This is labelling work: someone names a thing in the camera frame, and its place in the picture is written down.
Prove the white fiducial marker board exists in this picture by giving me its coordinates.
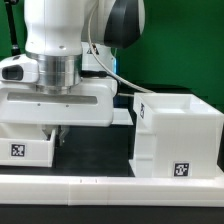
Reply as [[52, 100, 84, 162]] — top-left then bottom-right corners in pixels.
[[112, 108, 133, 125]]

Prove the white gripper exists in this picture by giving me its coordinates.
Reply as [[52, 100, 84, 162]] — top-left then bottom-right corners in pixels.
[[0, 78, 118, 146]]

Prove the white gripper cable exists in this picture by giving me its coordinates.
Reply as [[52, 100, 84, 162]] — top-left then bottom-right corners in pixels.
[[87, 3, 155, 95]]

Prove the white drawer cabinet box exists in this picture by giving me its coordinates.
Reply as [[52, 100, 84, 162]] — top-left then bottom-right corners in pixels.
[[129, 93, 224, 179]]

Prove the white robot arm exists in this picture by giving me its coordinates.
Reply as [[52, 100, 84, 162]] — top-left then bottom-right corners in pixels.
[[0, 0, 145, 136]]

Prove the black camera stand pole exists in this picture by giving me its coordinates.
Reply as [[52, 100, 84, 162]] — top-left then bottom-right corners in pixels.
[[2, 0, 26, 56]]

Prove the white front drawer tray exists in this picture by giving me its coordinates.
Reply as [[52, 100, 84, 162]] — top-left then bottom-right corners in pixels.
[[0, 123, 56, 167]]

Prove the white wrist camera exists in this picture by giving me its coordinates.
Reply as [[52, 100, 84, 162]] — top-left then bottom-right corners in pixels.
[[0, 54, 39, 83]]

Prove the white L-shaped table fence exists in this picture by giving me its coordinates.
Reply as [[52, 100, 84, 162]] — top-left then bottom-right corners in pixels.
[[0, 166, 224, 208]]

